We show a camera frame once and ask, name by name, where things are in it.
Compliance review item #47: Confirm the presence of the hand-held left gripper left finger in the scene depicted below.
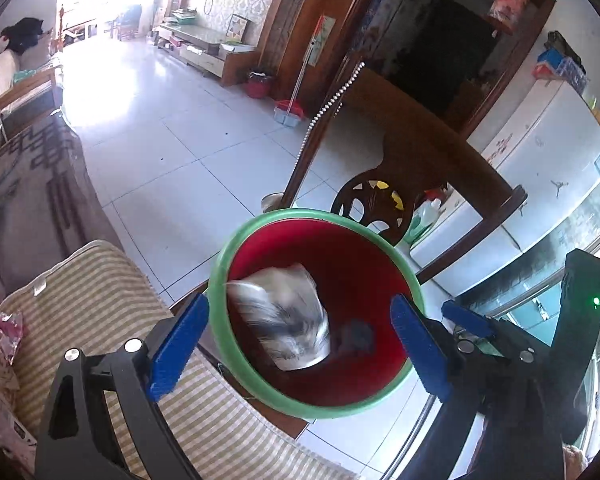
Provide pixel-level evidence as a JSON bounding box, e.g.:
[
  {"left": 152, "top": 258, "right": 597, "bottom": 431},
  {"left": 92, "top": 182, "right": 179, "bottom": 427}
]
[{"left": 35, "top": 292, "right": 211, "bottom": 480}]

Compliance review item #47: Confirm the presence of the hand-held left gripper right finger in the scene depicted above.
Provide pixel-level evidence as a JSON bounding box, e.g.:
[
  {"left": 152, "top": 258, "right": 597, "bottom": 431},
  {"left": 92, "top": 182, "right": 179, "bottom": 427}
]
[{"left": 390, "top": 295, "right": 566, "bottom": 480}]

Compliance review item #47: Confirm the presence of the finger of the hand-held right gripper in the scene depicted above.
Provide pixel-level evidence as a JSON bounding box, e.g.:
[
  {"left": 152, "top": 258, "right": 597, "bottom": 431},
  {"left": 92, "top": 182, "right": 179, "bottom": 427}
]
[{"left": 442, "top": 300, "right": 511, "bottom": 356}]

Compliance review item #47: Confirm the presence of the red bucket with green rim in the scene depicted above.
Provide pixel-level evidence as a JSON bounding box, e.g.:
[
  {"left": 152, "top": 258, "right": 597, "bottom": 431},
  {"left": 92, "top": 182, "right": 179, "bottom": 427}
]
[{"left": 207, "top": 208, "right": 423, "bottom": 420}]

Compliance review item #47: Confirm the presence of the white grey wrapper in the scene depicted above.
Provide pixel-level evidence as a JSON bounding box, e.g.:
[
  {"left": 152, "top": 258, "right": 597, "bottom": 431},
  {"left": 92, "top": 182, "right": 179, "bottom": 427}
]
[{"left": 225, "top": 262, "right": 331, "bottom": 372}]

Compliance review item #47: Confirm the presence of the beige striped cushion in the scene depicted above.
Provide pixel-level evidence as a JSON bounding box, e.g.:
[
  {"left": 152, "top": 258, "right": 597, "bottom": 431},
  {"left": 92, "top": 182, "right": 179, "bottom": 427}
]
[{"left": 0, "top": 240, "right": 361, "bottom": 480}]

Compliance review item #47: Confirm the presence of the green detergent bottle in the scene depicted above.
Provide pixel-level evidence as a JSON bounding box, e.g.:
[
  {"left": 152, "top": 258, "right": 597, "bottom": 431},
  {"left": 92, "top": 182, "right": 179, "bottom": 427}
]
[{"left": 411, "top": 197, "right": 444, "bottom": 247}]

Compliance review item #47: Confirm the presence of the white refrigerator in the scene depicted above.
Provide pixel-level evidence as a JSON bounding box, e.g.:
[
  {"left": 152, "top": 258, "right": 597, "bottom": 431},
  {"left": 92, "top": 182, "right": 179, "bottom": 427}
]
[{"left": 410, "top": 77, "right": 600, "bottom": 301}]

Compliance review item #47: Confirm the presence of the dark wooden chair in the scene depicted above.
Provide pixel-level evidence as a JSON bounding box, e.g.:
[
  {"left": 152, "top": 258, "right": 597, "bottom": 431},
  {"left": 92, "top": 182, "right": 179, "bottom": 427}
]
[{"left": 280, "top": 62, "right": 528, "bottom": 286}]

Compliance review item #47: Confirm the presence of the brown patterned sofa blanket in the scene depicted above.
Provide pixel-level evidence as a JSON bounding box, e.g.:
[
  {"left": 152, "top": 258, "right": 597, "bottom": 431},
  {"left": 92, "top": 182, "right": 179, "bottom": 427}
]
[{"left": 0, "top": 112, "right": 121, "bottom": 306}]

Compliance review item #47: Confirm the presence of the blue box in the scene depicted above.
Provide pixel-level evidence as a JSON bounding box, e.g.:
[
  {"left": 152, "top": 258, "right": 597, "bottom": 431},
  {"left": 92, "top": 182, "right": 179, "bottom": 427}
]
[{"left": 532, "top": 47, "right": 589, "bottom": 93}]

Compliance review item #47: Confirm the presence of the dustpan with broom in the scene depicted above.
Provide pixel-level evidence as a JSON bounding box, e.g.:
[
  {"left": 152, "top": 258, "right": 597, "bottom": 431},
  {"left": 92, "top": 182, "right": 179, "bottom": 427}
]
[{"left": 272, "top": 15, "right": 327, "bottom": 127}]

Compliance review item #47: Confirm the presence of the small red waste bin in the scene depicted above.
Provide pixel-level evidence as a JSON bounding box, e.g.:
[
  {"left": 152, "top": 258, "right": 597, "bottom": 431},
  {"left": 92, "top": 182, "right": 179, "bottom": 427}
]
[{"left": 246, "top": 71, "right": 274, "bottom": 100}]

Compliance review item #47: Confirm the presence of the low white tv cabinet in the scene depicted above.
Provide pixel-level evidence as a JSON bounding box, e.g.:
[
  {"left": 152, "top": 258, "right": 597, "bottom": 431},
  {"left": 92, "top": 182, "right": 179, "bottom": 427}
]
[{"left": 155, "top": 22, "right": 258, "bottom": 87}]

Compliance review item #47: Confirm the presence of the wooden sofa bench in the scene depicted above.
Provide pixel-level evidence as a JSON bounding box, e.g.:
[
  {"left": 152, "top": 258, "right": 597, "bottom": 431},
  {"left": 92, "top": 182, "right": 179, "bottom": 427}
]
[{"left": 0, "top": 55, "right": 67, "bottom": 137}]

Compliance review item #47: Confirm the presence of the red paper lantern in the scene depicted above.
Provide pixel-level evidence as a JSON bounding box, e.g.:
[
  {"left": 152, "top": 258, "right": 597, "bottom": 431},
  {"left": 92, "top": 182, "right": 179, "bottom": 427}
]
[{"left": 487, "top": 0, "right": 529, "bottom": 36}]

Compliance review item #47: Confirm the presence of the framed picture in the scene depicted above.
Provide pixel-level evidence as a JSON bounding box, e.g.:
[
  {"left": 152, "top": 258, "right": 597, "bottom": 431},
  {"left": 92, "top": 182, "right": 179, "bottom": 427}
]
[{"left": 225, "top": 14, "right": 251, "bottom": 44}]

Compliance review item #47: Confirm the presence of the black clothing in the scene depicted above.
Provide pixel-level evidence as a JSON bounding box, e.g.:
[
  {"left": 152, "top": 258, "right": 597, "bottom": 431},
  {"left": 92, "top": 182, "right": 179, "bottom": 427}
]
[{"left": 2, "top": 17, "right": 47, "bottom": 54}]

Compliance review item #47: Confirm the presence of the white bead string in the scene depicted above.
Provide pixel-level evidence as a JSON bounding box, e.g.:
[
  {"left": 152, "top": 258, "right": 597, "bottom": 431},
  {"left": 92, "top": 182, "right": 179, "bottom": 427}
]
[{"left": 295, "top": 60, "right": 367, "bottom": 171}]

